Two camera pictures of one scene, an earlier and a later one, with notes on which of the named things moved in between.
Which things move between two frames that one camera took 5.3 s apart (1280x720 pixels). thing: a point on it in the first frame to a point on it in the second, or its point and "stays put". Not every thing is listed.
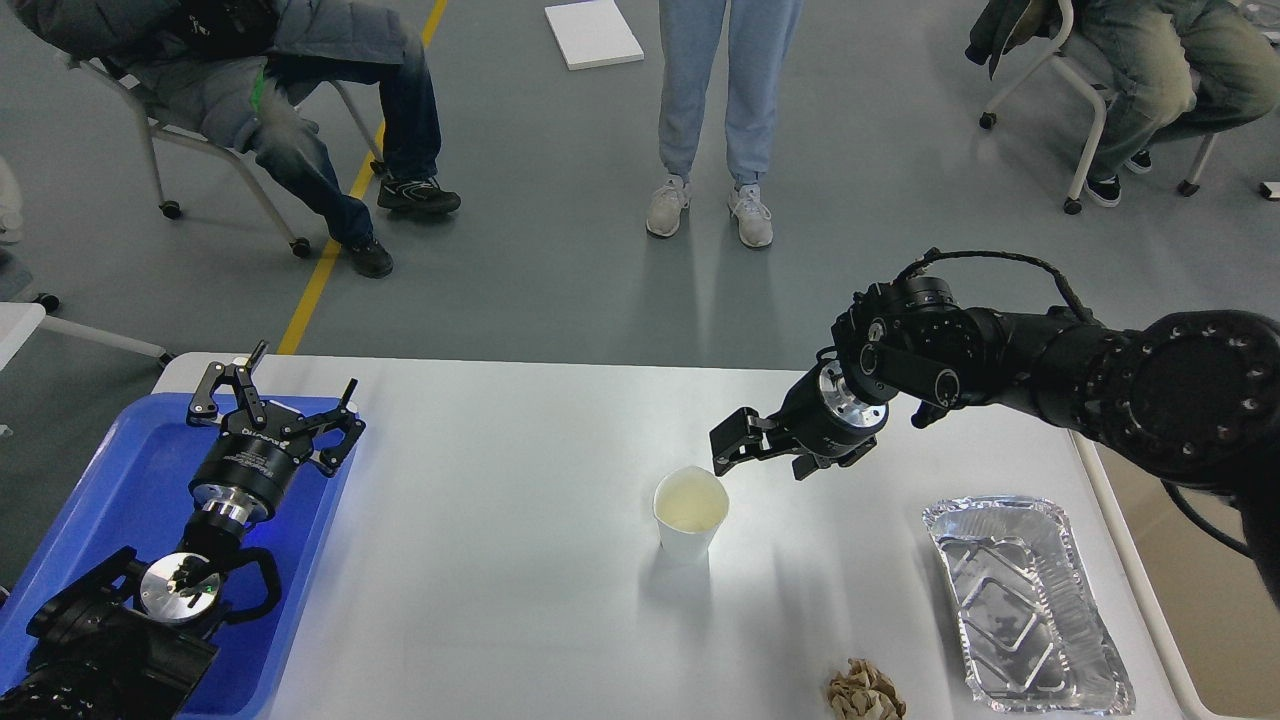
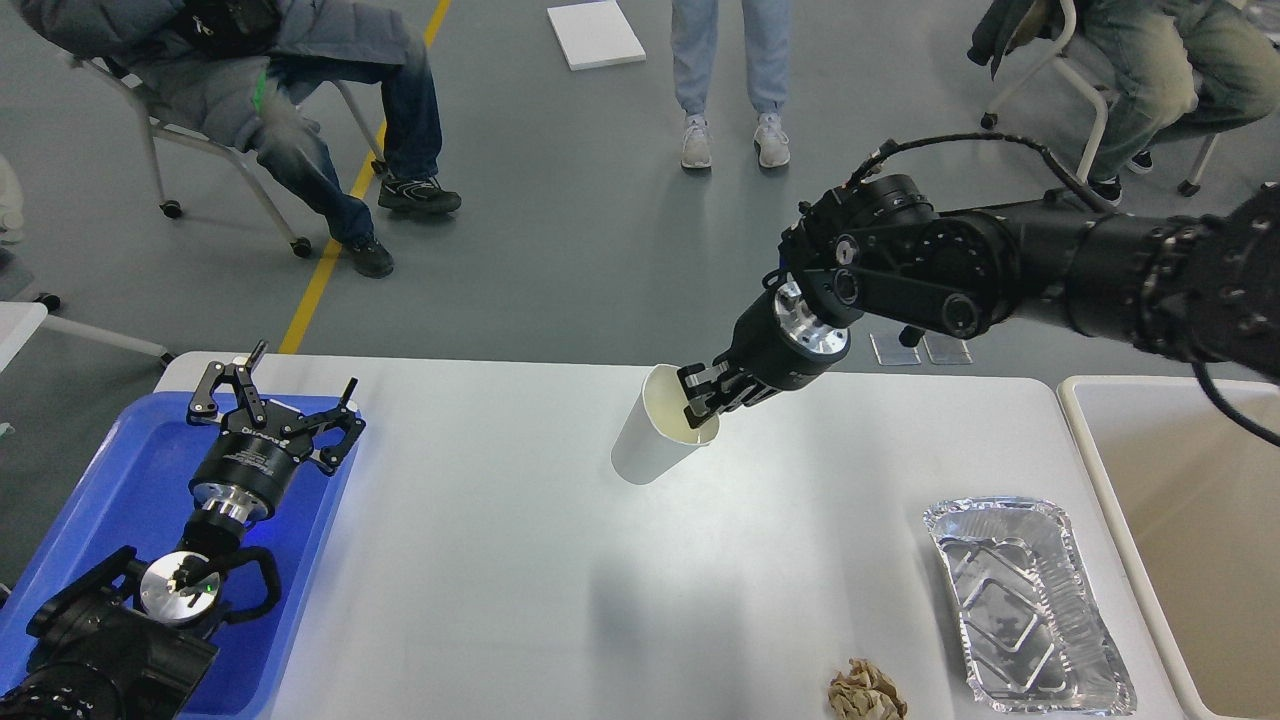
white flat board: [593, 34] stays put
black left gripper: [246, 472] stays put
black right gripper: [819, 418] to [782, 342]
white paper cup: [690, 504] to [655, 436]
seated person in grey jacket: [243, 72] stays put
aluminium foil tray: [1035, 638] stays put
